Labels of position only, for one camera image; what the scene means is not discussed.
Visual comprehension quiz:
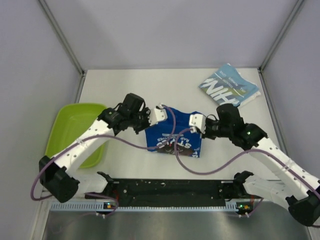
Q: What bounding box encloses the aluminium frame rail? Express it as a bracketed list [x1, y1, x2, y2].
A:
[39, 178, 313, 201]

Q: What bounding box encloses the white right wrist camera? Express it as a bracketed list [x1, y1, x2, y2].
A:
[188, 113, 207, 134]

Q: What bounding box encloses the lime green plastic tray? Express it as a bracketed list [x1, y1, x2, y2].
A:
[39, 103, 106, 169]

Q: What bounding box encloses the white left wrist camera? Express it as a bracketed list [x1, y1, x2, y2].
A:
[148, 107, 168, 126]

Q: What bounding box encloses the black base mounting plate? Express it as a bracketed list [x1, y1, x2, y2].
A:
[99, 178, 260, 208]

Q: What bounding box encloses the royal blue t-shirt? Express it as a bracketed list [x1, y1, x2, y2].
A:
[145, 108, 202, 158]

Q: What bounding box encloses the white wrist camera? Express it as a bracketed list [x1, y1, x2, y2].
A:
[148, 107, 168, 126]
[188, 113, 207, 134]

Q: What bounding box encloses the light blue printed folded t-shirt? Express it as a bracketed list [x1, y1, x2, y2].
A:
[198, 63, 261, 107]

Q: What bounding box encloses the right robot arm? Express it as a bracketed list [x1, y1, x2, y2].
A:
[190, 103, 320, 227]

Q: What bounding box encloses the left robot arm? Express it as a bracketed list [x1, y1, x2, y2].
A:
[39, 93, 157, 203]

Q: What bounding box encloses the slotted cable duct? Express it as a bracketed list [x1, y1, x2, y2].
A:
[50, 201, 253, 213]

